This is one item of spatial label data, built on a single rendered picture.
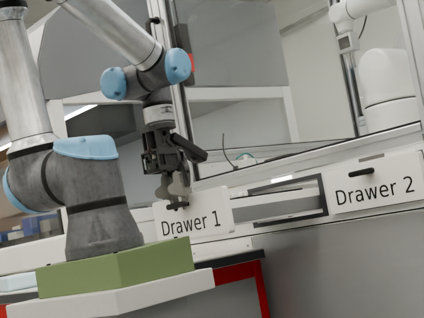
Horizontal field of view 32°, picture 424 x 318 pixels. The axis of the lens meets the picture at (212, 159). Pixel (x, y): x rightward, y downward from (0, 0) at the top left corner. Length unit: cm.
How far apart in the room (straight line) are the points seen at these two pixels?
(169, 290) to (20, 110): 47
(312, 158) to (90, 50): 108
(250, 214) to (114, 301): 62
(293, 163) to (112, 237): 78
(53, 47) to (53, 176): 128
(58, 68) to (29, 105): 115
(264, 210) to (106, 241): 56
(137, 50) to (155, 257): 47
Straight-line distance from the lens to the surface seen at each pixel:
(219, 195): 174
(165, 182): 184
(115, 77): 173
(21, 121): 153
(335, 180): 191
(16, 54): 155
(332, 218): 195
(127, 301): 128
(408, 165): 177
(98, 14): 156
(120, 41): 160
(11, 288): 220
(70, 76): 269
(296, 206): 191
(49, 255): 268
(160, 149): 178
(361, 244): 190
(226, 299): 204
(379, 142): 184
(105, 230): 139
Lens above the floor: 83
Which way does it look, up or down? 5 degrees up
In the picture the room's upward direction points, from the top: 10 degrees counter-clockwise
